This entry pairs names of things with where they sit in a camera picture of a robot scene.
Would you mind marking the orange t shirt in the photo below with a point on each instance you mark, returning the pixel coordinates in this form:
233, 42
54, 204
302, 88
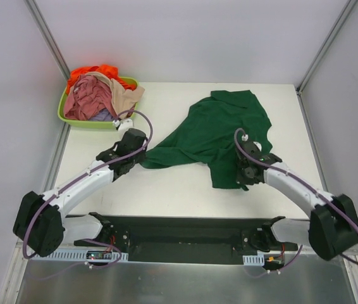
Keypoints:
111, 72

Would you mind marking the aluminium frame post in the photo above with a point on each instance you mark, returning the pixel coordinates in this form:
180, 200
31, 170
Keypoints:
321, 54
62, 138

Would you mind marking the beige t shirt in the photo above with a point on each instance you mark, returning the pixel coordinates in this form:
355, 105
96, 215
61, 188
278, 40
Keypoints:
110, 94

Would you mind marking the left white slotted cable duct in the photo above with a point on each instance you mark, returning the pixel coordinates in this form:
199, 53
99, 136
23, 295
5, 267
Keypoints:
83, 255

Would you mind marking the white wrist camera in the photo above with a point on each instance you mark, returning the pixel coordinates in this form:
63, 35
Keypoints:
123, 125
249, 145

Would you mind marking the right aluminium frame post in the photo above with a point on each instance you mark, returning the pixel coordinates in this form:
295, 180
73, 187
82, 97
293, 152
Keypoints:
321, 54

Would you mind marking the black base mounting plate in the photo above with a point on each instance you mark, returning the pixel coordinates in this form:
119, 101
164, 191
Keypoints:
220, 241

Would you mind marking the lavender t shirt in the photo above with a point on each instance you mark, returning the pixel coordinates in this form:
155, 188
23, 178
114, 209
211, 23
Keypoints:
103, 116

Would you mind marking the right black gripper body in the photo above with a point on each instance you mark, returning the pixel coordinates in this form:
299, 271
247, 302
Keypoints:
242, 178

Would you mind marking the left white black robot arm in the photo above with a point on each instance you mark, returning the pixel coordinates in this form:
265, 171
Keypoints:
43, 222

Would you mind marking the lime green plastic basket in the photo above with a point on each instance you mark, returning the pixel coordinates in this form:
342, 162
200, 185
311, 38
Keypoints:
86, 124

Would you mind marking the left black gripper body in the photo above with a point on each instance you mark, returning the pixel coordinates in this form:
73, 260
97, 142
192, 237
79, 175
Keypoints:
138, 153

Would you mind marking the pink t shirt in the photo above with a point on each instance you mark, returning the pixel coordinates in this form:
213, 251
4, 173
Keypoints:
77, 103

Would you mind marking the dark green t shirt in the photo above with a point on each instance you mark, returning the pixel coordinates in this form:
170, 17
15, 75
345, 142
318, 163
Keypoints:
207, 136

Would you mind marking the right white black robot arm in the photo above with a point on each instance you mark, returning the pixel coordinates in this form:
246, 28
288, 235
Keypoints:
332, 224

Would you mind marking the left aluminium frame post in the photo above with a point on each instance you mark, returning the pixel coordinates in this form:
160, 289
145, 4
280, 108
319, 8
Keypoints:
62, 138

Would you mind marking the right white slotted cable duct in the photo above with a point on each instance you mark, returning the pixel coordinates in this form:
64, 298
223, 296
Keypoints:
253, 260

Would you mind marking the white slotted cable duct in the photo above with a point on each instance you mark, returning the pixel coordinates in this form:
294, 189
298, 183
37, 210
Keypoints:
83, 255
253, 260

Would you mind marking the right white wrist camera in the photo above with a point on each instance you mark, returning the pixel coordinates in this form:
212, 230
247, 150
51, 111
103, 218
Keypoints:
249, 145

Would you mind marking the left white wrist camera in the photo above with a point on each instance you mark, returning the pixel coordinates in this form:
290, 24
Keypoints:
123, 125

